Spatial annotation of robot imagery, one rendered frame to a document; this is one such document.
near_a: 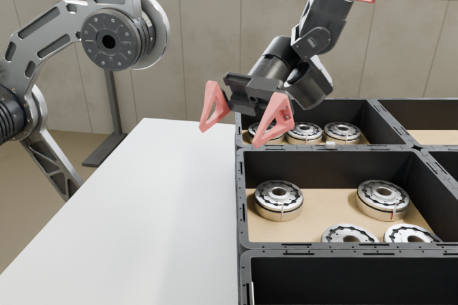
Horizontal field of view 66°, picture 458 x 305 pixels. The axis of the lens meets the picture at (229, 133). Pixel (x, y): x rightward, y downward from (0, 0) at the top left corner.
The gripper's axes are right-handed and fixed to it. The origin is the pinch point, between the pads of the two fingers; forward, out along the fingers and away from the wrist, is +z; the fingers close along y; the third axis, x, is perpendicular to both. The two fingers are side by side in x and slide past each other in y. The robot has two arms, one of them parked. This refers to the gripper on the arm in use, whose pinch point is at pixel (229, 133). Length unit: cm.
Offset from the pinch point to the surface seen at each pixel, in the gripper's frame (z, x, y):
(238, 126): -18.5, -25.0, 18.1
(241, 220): 7.1, -13.3, -2.0
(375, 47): -161, -113, 30
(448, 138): -54, -57, -24
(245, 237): 9.5, -12.2, -4.5
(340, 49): -152, -110, 49
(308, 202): -8.9, -32.6, -3.6
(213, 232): 4.2, -39.4, 16.8
